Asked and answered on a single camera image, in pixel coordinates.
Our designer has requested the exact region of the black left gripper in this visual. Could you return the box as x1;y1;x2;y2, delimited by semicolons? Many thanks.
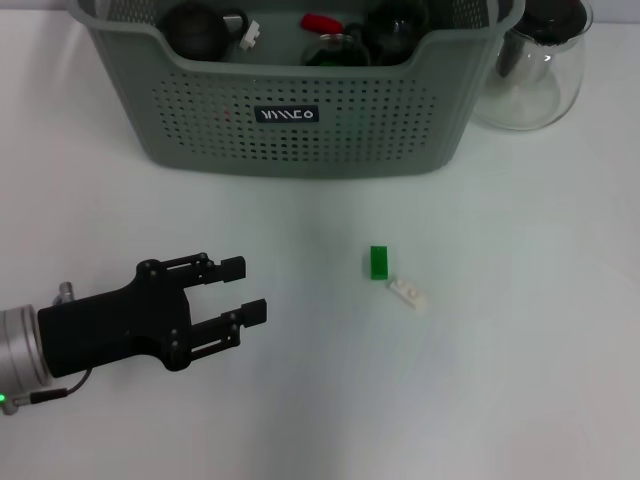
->
37;252;269;380

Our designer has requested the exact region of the white brick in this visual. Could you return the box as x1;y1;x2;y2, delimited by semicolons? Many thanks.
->
238;20;262;51
387;278;430;312

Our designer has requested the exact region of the glass teacup black holder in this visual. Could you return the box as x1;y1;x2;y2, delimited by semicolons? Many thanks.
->
301;22;372;68
360;0;430;67

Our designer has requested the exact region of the dark red long brick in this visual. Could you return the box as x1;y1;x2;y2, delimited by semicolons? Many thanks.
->
300;13;344;34

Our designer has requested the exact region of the grey-green perforated storage bin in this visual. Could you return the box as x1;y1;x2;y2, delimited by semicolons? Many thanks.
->
67;0;527;180

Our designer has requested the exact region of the black clay teapot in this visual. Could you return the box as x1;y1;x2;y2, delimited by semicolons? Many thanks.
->
160;1;250;62

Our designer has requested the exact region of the glass carafe black lid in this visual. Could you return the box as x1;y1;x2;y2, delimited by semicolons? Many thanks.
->
469;0;595;132

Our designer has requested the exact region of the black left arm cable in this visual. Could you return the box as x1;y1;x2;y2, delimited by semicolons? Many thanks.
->
2;367;95;416

